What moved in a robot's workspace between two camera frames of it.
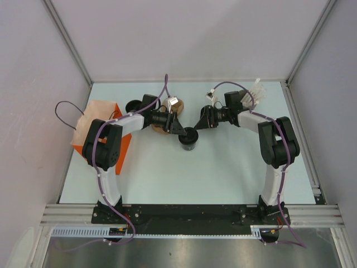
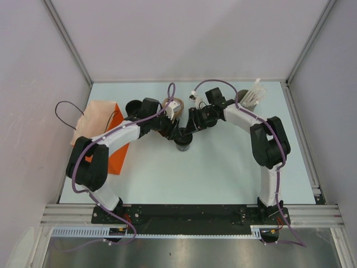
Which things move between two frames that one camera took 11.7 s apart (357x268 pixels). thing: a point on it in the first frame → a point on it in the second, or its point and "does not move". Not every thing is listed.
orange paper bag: [101, 110] does not move
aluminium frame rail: [302, 215] does not move
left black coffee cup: [133, 105] does not move
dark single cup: [188, 142] → [183, 148]
